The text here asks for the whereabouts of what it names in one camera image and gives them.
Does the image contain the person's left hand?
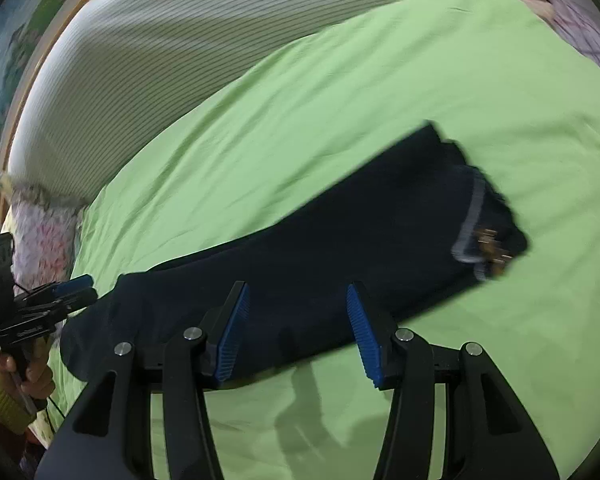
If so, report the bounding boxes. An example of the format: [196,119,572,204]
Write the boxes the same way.
[0,335,57,400]

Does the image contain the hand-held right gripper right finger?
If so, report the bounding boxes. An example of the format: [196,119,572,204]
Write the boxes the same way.
[346,281,561,480]

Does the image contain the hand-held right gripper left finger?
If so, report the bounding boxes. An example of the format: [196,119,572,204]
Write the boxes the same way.
[34,280,252,480]

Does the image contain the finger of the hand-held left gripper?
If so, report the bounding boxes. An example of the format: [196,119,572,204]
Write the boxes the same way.
[16,274,94,306]
[25,288,99,317]

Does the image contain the dark navy pants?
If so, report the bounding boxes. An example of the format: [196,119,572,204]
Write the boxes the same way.
[60,120,530,392]

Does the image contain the green bed sheet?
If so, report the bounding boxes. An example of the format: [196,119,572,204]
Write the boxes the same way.
[27,0,600,480]

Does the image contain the person's left forearm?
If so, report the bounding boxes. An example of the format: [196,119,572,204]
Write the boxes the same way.
[0,367,40,466]

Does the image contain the white ribbed headboard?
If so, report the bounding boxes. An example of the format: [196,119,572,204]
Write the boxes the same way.
[7,0,526,196]

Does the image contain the pink floral pillow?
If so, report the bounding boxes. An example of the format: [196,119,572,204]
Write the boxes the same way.
[7,180,88,293]

